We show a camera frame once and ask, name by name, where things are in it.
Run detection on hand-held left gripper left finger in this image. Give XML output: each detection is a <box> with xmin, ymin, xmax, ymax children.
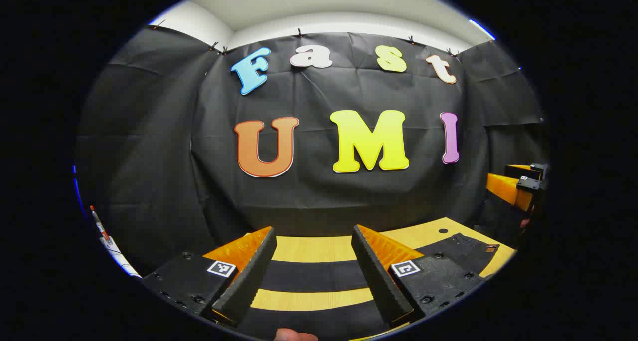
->
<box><xmin>141</xmin><ymin>225</ymin><xmax>278</xmax><ymax>328</ymax></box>

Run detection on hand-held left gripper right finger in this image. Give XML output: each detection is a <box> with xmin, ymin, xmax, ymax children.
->
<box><xmin>351</xmin><ymin>224</ymin><xmax>485</xmax><ymax>329</ymax></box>

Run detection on black jeans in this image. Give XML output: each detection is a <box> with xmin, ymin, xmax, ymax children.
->
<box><xmin>238</xmin><ymin>233</ymin><xmax>500</xmax><ymax>340</ymax></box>

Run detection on black backdrop cloth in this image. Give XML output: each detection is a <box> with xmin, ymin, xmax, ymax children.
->
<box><xmin>75</xmin><ymin>24</ymin><xmax>549</xmax><ymax>277</ymax></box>

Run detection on white device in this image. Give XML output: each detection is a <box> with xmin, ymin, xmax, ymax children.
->
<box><xmin>101</xmin><ymin>236</ymin><xmax>143</xmax><ymax>278</ymax></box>

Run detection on red cap bottle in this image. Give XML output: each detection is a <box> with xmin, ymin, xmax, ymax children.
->
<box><xmin>89</xmin><ymin>205</ymin><xmax>111</xmax><ymax>245</ymax></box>

